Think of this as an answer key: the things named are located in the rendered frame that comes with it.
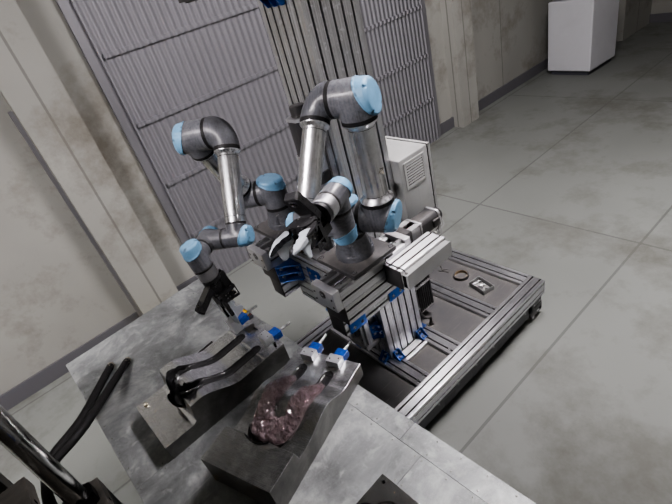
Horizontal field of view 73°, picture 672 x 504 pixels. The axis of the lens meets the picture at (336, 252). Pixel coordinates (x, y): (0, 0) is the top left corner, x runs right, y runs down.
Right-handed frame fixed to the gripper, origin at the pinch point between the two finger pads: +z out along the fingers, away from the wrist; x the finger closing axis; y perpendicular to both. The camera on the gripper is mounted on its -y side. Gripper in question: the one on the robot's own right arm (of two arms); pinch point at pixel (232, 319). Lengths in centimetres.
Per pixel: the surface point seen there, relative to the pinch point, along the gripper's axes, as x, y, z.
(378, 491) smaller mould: -84, -12, 15
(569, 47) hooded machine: 132, 551, 99
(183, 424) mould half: -18.2, -36.3, 7.1
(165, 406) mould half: -5.4, -37.0, 5.6
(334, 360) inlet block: -43.1, 11.0, 12.1
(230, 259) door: 194, 68, 71
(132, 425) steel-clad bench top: 5, -49, 9
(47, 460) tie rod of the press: -14, -68, -13
